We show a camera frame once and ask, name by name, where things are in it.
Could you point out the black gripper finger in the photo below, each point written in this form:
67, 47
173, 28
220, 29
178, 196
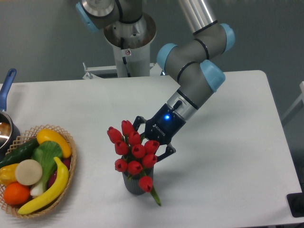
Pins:
139, 120
168, 151

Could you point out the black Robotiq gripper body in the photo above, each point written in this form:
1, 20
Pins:
163, 125

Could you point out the red tulip bouquet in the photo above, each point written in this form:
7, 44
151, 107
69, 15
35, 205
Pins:
131, 145

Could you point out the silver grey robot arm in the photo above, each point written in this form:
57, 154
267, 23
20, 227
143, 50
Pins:
130, 32

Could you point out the dark grey ribbed vase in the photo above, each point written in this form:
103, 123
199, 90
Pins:
137, 179

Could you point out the yellow banana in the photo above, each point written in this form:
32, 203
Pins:
51, 194

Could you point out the yellow squash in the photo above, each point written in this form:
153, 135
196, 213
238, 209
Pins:
51, 135

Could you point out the green bok choy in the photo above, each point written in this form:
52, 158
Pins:
44, 154

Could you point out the dark red vegetable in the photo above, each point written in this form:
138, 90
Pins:
53, 177

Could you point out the woven wicker basket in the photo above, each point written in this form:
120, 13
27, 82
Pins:
24, 137

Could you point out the dark green cucumber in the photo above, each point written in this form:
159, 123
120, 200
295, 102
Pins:
20, 153

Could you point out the beige round disc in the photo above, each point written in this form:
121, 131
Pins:
28, 172

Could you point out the black device at table edge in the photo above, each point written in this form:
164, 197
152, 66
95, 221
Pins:
296, 204

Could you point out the yellow bell pepper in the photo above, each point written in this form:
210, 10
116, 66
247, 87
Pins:
7, 174

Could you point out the orange fruit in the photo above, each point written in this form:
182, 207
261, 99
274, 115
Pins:
16, 194

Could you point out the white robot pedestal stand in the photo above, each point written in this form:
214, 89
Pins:
128, 63

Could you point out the blue handled saucepan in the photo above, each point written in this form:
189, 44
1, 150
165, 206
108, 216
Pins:
8, 130

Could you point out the white frame at right edge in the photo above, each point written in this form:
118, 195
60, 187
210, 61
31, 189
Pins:
294, 108

